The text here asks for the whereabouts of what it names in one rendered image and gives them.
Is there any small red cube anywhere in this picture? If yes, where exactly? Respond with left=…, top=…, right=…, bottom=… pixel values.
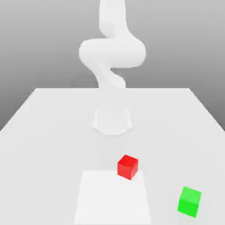
left=117, top=154, right=139, bottom=181

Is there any small green cube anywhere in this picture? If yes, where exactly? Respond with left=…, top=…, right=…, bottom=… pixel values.
left=177, top=186, right=202, bottom=218

